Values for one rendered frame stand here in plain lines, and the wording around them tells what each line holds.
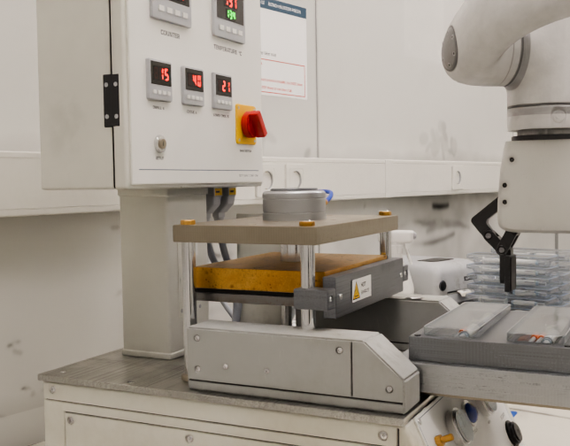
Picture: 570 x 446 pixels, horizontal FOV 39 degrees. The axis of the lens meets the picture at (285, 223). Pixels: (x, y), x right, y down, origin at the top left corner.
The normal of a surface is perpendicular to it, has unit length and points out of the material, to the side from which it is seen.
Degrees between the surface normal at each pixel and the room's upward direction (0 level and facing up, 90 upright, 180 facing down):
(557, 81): 90
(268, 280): 90
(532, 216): 96
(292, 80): 90
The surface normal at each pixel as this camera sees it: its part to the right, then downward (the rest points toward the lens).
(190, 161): 0.90, 0.01
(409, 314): -0.44, 0.05
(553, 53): 0.08, 0.09
